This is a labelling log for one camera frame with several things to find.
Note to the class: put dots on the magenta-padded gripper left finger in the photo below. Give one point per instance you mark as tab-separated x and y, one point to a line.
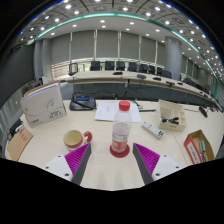
75	160

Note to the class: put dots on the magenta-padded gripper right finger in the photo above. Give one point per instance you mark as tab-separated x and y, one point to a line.
148	160

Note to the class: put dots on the clear red-capped water bottle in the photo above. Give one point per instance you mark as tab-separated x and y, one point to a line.
120	133

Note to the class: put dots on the red and cream mug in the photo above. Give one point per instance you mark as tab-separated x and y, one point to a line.
73	139

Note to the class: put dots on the brown cardboard box red side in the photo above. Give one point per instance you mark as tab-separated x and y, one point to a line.
191	151

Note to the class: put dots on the beige desk organizer tray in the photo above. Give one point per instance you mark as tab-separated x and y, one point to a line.
171	115

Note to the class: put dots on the grey whiteboard eraser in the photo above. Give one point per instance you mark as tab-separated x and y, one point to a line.
202	146

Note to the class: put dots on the white printed paper sheet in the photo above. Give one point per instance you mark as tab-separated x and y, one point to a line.
105	111

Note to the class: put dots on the brown paper envelope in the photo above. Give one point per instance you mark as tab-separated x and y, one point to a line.
19	143

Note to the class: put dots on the white copy paper box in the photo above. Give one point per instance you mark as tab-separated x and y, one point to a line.
43	108

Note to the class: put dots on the black flat device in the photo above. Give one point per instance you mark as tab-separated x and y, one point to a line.
15	127

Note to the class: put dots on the black tabletop microphone unit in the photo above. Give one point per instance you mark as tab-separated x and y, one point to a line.
203	111

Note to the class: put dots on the round ceiling lights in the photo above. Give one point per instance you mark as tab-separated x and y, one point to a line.
68	6

